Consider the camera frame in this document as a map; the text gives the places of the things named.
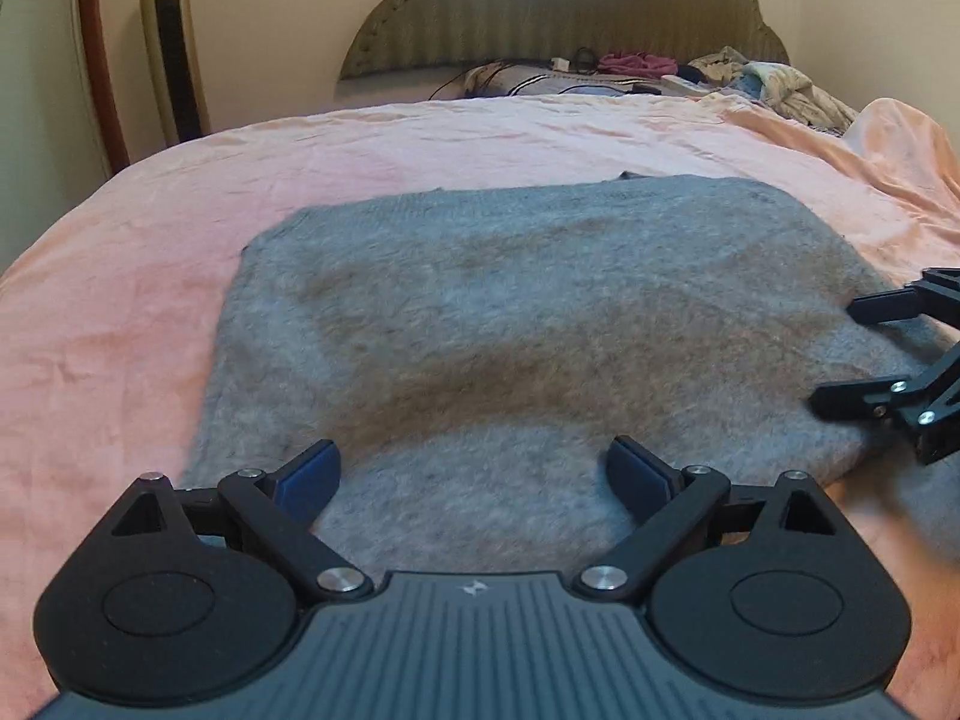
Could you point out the magenta cloth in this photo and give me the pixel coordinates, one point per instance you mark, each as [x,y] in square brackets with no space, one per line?
[634,64]

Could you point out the patterned pillow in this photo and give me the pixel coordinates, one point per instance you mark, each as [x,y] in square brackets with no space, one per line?
[525,81]

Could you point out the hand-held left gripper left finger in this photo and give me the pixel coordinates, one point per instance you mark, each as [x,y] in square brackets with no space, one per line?
[311,476]

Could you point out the pink bed sheet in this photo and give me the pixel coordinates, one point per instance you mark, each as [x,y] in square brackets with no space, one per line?
[112,315]

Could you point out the white wardrobe with flower decal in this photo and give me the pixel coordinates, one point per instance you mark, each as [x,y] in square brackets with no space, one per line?
[37,127]

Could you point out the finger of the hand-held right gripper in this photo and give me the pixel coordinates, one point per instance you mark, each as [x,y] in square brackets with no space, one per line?
[885,306]
[855,399]

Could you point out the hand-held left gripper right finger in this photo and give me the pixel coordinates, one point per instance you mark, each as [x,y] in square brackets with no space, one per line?
[634,476]

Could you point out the grey sweater with navy sleeves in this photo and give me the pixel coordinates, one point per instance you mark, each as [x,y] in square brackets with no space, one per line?
[487,330]

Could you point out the olive upholstered headboard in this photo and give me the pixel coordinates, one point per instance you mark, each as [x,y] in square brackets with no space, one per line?
[562,7]

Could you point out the brown wooden frame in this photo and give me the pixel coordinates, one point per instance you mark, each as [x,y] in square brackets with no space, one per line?
[101,75]

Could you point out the gold tower fan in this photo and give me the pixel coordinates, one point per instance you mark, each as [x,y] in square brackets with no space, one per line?
[172,52]

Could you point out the pile of light clothes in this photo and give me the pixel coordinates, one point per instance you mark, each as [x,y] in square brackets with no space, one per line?
[780,90]

